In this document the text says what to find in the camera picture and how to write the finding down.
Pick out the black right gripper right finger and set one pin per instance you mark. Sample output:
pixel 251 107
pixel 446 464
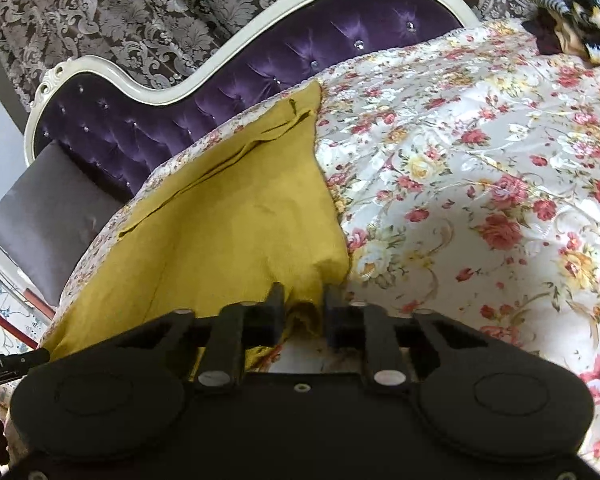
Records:
pixel 370 331

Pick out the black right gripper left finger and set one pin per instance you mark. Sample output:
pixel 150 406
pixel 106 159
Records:
pixel 238 328

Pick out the mustard yellow knit sweater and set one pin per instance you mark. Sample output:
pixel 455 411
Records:
pixel 212 228

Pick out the red grey stick vacuum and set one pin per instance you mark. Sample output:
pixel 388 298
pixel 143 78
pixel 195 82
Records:
pixel 13 330

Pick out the grey square pillow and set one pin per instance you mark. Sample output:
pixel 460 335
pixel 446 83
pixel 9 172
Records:
pixel 49 218

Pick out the floral quilted bedspread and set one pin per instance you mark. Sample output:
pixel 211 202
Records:
pixel 465 173

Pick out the purple tufted headboard white frame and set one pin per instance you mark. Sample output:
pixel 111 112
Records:
pixel 117 131

